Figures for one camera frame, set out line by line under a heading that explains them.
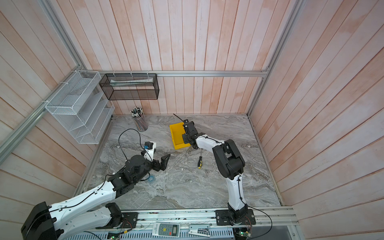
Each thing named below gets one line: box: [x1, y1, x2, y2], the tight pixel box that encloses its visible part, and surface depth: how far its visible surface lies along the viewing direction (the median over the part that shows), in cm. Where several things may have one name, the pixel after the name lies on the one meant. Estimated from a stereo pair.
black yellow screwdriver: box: [197, 156, 203, 169], surface depth 94 cm
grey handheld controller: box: [152, 221, 181, 238], surface depth 71 cm
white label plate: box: [188, 224, 211, 238], surface depth 71 cm
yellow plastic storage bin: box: [169, 122, 191, 150], surface depth 103 cm
